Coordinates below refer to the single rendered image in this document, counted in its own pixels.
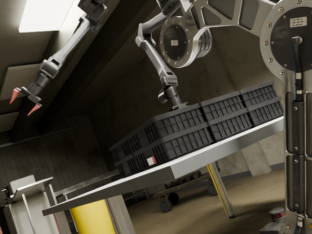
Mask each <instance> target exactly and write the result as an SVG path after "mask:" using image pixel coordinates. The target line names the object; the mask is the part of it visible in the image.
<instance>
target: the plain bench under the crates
mask: <svg viewBox="0 0 312 234"><path fill-rule="evenodd" d="M283 130H284V119H283V116H282V117H279V118H277V119H275V120H272V121H270V122H268V123H265V124H262V125H260V126H257V127H255V128H252V129H250V130H247V131H245V132H242V133H240V134H238V135H235V136H232V137H230V138H227V139H225V140H222V141H220V142H217V143H215V144H212V145H210V146H207V147H205V148H203V149H200V150H198V151H195V152H193V153H190V154H188V155H185V156H182V157H180V158H177V159H175V160H173V161H170V162H167V163H164V164H162V165H159V166H156V167H153V168H151V169H148V170H145V171H142V172H140V173H137V174H134V175H131V176H128V177H126V178H123V179H120V180H117V181H115V182H112V183H109V184H107V185H104V186H102V187H99V188H97V189H95V190H92V191H90V192H87V193H85V194H82V195H79V196H77V197H74V198H72V199H69V200H67V201H65V202H62V203H60V204H57V205H55V206H52V207H50V208H47V209H44V210H42V213H43V216H46V215H50V214H53V216H54V219H55V222H56V225H57V228H58V231H59V234H72V233H71V230H70V227H69V224H68V221H67V218H66V215H65V213H64V210H68V209H71V208H75V207H79V206H82V205H85V204H89V203H93V202H97V201H100V200H104V201H105V204H106V206H107V209H108V212H109V214H110V218H111V220H112V223H113V226H114V229H115V231H116V234H136V232H135V230H134V227H133V225H132V222H131V219H130V216H129V213H128V210H127V208H126V205H125V203H124V199H123V197H122V194H125V193H128V192H132V191H136V190H139V189H143V188H147V187H150V186H154V185H157V184H160V183H164V182H168V181H172V180H175V179H177V178H179V177H182V176H184V175H186V174H188V173H191V172H193V171H195V170H197V169H199V168H202V167H204V166H207V168H208V171H209V173H210V176H211V178H212V181H213V183H214V186H215V188H216V191H217V193H218V195H219V198H220V200H221V203H222V205H223V207H224V210H225V212H226V215H227V216H230V217H229V218H230V219H232V218H234V217H235V215H233V214H235V211H234V208H233V206H232V203H231V201H230V199H229V196H228V194H227V191H226V189H225V187H224V184H223V182H222V179H221V177H220V174H219V172H218V169H217V167H216V164H215V161H217V160H219V159H222V158H224V157H226V156H228V155H230V154H232V153H235V152H237V151H239V150H241V149H243V148H245V147H248V146H250V145H252V144H254V143H256V142H259V141H261V140H263V139H265V138H267V137H270V136H272V135H274V134H276V133H278V132H281V131H283Z"/></svg>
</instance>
